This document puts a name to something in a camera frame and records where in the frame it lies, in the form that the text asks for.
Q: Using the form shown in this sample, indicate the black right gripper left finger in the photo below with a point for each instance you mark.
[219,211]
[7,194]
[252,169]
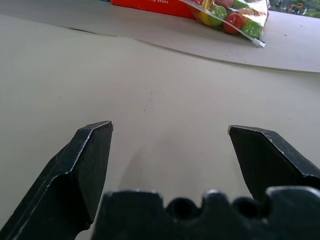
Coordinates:
[75,172]

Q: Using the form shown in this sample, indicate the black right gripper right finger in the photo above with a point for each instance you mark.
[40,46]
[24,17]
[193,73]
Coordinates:
[265,160]

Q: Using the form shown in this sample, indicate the red box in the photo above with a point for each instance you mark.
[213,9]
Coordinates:
[160,6]

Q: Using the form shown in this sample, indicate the grey table mat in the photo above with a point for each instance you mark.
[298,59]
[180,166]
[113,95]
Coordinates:
[175,32]

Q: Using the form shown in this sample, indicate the clear zip bag of toys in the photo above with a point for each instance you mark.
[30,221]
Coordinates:
[232,17]

